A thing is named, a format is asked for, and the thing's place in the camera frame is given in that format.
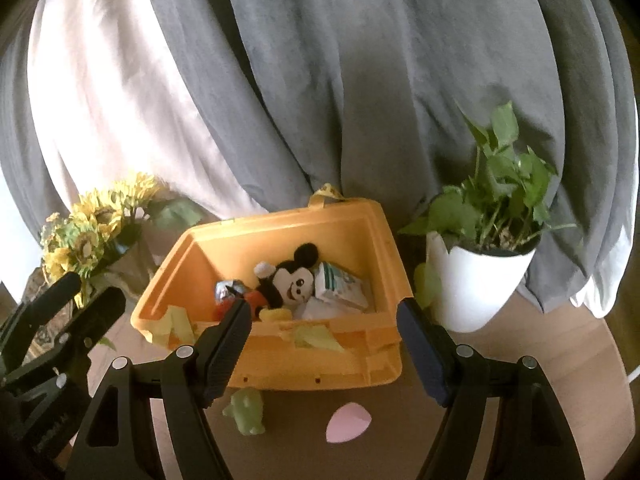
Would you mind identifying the yellow sunflower bouquet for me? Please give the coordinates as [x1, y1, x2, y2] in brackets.
[40, 172, 205, 308]

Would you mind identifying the white plant pot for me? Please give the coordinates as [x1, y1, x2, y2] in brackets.
[426, 232, 536, 333]

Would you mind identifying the green plush frog toy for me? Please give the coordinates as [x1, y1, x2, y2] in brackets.
[222, 388, 266, 437]

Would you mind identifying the pink egg sponge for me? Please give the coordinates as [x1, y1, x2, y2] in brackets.
[326, 402, 372, 443]

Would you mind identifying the Mickey Mouse plush toy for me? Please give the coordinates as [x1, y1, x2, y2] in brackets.
[254, 243, 319, 322]

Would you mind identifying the teal white small box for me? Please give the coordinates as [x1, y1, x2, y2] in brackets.
[314, 261, 369, 311]

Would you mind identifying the green potted plant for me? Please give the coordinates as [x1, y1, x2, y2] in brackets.
[397, 98, 580, 309]

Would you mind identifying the white sheer curtain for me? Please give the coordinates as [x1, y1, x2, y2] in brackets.
[1, 0, 262, 299]

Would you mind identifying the orange plastic basket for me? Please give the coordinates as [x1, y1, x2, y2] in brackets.
[130, 188, 410, 391]

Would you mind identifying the grey curtain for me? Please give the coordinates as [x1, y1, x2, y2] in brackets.
[1, 0, 639, 318]

